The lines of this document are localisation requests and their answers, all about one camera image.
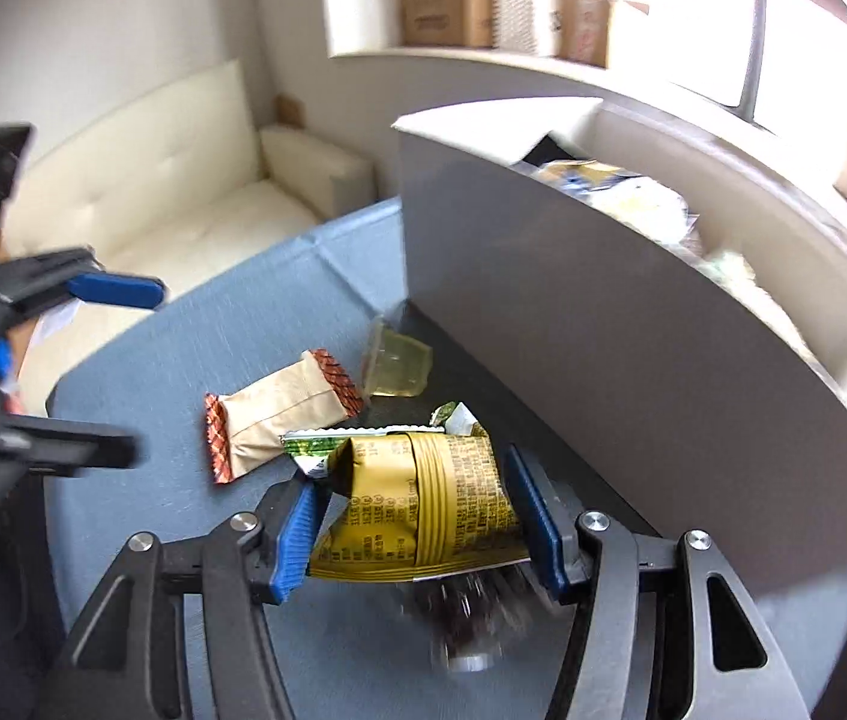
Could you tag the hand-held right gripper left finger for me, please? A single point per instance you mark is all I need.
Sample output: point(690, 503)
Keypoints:
point(295, 540)

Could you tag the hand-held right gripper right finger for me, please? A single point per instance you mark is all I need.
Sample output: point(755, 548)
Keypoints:
point(539, 517)

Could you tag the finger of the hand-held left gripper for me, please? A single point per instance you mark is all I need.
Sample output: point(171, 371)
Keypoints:
point(78, 450)
point(115, 291)

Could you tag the gold nut snack packet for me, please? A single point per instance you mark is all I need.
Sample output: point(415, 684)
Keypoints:
point(431, 510)

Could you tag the white box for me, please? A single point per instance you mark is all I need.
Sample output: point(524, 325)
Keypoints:
point(581, 315)

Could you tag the yellow snack packet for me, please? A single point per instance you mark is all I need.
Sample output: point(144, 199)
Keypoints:
point(641, 206)

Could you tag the green strip snack packet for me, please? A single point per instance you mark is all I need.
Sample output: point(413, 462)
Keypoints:
point(311, 454)

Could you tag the cream sofa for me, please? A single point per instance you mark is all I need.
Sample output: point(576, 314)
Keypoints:
point(168, 180)

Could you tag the kraft paper snack packet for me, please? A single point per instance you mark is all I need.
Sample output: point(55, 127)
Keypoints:
point(280, 412)

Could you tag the clear jelly cup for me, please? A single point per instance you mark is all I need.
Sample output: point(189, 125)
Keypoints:
point(397, 364)

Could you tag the small open cardboard box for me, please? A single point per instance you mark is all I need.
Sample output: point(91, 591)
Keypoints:
point(588, 22)

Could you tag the black framed window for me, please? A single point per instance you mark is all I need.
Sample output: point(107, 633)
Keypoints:
point(755, 45)

